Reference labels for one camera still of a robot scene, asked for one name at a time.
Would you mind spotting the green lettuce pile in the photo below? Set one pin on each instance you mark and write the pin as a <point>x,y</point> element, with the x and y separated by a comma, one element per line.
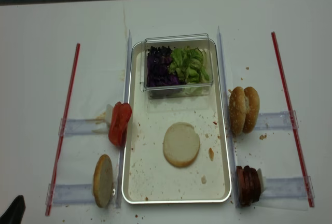
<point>189,65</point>

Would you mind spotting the white paper behind tomato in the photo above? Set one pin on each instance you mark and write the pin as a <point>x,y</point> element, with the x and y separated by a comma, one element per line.
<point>108,114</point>

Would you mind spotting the red tomato slices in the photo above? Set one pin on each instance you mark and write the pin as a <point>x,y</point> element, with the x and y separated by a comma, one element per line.
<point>121,115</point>

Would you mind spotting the dark meat patties stack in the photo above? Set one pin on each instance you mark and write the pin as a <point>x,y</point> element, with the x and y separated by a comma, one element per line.
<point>249,185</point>

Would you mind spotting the white paper behind patties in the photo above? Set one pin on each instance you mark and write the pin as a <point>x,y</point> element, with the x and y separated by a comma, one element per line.
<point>262,180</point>

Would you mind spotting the shredded purple cabbage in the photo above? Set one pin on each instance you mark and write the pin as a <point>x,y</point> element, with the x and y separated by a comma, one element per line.
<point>158,63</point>

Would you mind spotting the clear plastic salad container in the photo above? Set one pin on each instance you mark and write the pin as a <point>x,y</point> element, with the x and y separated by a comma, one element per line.
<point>201,41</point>

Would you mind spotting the bun bottom on tray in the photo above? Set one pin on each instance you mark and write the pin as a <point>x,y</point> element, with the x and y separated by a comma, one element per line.
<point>181,144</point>

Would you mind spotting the white metal tray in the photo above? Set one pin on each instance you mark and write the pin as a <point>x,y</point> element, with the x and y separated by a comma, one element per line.
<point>148,178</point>

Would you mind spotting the sesame bun left half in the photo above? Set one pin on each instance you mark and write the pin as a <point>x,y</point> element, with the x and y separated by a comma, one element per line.
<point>237,110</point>

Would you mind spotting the sesame bun half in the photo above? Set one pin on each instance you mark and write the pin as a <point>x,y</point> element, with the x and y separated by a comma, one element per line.
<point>252,103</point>
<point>237,110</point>

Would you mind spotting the sesame bun right half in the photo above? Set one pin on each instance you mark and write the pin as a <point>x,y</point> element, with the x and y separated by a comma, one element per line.
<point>252,103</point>

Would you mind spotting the upright bun slice left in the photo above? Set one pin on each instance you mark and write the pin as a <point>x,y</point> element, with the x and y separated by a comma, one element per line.
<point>103,181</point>

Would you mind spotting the clear holder upper left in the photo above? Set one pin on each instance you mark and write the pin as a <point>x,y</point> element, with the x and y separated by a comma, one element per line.
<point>71,127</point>

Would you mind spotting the clear holder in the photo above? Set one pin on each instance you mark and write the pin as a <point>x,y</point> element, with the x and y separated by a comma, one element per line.
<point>71,127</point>
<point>287,188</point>
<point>60,194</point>
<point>285,120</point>

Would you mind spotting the clear holder upper right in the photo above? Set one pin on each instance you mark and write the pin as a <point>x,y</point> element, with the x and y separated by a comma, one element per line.
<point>285,120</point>

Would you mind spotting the red straw right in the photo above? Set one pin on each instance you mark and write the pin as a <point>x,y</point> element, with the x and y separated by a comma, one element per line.
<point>306,177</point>

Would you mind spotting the red straw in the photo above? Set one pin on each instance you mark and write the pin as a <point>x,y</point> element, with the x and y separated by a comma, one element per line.
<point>60,141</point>
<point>306,177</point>

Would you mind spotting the red straw left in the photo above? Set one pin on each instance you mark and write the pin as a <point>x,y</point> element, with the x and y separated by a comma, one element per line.
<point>60,141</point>

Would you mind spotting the clear holder lower left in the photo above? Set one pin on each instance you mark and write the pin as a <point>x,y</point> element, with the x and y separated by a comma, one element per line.
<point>60,194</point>

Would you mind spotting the clear holder lower right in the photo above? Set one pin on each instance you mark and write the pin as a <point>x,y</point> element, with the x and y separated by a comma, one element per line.
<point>287,188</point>

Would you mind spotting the black object bottom left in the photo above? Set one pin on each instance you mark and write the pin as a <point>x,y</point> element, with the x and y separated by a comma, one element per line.
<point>15,212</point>

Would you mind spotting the clear plastic rail left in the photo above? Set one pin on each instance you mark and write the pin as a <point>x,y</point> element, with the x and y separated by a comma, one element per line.
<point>127,78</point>

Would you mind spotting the clear plastic rail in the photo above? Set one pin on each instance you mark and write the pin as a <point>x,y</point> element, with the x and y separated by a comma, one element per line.
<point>127,78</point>
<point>224,93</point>

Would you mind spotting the clear plastic rail right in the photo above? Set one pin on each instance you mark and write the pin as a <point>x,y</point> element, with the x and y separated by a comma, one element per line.
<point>224,93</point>

